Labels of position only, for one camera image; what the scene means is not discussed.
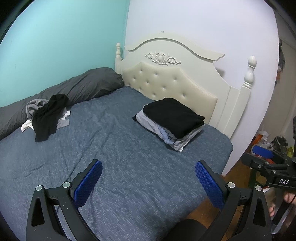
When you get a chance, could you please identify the person's dark trouser leg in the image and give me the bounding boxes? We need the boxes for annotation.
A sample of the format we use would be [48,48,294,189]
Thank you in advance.
[170,225,210,241]

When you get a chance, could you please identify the hanging clothes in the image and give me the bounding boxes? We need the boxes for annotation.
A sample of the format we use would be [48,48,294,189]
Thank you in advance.
[276,39,287,86]

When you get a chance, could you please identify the colourful floor clutter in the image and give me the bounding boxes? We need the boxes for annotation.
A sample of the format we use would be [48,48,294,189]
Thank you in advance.
[252,130,296,163]

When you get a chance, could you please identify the long dark grey pillow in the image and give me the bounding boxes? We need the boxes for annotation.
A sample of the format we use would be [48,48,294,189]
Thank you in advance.
[0,67,124,141]

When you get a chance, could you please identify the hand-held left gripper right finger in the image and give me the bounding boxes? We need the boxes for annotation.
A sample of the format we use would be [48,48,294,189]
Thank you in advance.
[195,160,272,241]

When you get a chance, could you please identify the grey garment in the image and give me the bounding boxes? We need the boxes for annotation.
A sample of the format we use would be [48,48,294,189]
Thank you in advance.
[26,98,70,130]

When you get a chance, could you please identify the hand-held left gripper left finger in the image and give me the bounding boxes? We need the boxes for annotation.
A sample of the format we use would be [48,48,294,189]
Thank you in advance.
[26,159,102,241]

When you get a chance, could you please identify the cream tufted headboard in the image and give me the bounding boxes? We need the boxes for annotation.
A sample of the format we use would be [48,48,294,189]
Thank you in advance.
[115,31,258,141]

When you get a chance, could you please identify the person's right hand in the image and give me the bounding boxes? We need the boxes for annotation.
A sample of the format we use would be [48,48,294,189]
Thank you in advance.
[268,191,296,218]

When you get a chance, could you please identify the black sweater with white trim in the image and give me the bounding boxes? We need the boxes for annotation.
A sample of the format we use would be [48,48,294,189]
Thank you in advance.
[143,98,205,139]

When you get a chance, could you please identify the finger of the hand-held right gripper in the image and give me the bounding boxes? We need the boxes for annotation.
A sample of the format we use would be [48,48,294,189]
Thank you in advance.
[253,146,289,163]
[242,153,287,183]

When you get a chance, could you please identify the bed with blue patterned sheet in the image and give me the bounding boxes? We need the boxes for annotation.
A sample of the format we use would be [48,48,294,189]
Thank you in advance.
[0,86,233,241]

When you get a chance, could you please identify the black pants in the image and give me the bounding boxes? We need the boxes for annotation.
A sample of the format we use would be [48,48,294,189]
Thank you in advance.
[31,94,69,142]

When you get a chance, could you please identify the folded pale blue garment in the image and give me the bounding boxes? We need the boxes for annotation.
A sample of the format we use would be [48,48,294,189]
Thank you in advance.
[159,130,178,145]

